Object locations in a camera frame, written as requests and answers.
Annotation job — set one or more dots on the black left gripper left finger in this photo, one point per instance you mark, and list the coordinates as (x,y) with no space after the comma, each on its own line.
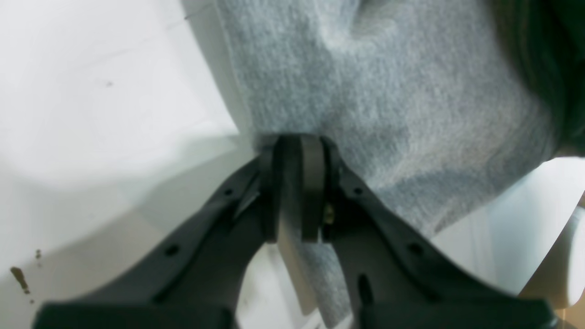
(192,279)

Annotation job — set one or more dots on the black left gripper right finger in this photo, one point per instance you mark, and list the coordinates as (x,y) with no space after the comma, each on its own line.
(396,279)

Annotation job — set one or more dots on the grey T-shirt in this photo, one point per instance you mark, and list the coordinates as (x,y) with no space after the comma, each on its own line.
(422,97)

